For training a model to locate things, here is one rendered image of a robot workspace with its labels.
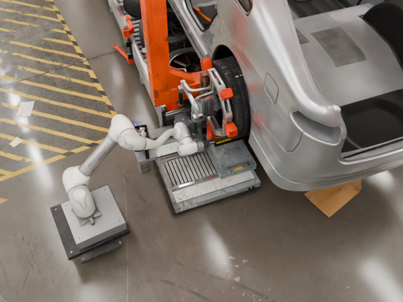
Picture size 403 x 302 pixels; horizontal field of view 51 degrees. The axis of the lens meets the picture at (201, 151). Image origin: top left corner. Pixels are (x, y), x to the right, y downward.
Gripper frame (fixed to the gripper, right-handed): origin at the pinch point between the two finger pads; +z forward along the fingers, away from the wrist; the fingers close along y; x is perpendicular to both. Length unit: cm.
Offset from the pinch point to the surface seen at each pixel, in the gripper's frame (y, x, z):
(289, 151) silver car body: 87, -8, 12
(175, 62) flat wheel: -98, 76, -2
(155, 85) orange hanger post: -35, 56, -39
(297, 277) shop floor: 31, -121, 22
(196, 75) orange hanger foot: -50, 56, 2
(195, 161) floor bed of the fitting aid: -65, -24, -15
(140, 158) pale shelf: -26, -1, -69
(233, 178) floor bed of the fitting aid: -35, -44, 9
